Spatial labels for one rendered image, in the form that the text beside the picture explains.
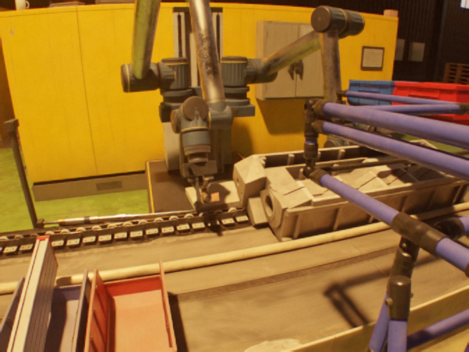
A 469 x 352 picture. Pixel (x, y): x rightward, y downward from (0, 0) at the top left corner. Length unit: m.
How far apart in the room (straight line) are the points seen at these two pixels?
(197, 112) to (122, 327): 0.80
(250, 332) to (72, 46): 2.88
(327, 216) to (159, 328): 0.72
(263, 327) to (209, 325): 0.15
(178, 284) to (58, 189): 2.69
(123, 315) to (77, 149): 2.59
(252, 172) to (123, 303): 0.70
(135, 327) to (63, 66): 2.70
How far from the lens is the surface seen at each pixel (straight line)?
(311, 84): 3.50
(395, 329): 0.55
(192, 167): 1.27
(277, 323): 0.97
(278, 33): 3.30
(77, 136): 3.40
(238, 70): 2.41
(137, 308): 1.03
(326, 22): 1.90
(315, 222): 1.26
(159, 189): 2.67
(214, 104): 1.49
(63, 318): 1.07
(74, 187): 3.59
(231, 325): 0.95
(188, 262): 1.12
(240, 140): 3.55
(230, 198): 1.48
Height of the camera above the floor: 1.46
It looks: 23 degrees down
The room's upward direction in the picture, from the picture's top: straight up
